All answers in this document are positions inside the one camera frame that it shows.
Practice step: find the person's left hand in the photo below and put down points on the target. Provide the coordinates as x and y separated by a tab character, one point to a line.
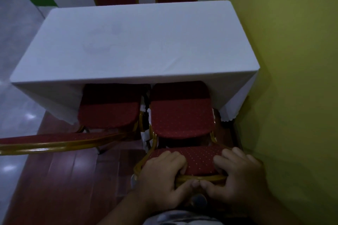
161	188

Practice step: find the person's right hand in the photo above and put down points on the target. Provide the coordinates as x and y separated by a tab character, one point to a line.
245	182

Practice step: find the person's patterned shirt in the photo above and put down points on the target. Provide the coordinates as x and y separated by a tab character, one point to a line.
182	219

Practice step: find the person's grey shoe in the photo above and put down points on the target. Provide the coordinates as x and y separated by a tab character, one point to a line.
199	200

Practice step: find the white tablecloth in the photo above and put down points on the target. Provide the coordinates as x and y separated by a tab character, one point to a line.
158	56

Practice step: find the cloth covered table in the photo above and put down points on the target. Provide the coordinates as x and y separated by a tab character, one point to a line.
132	43

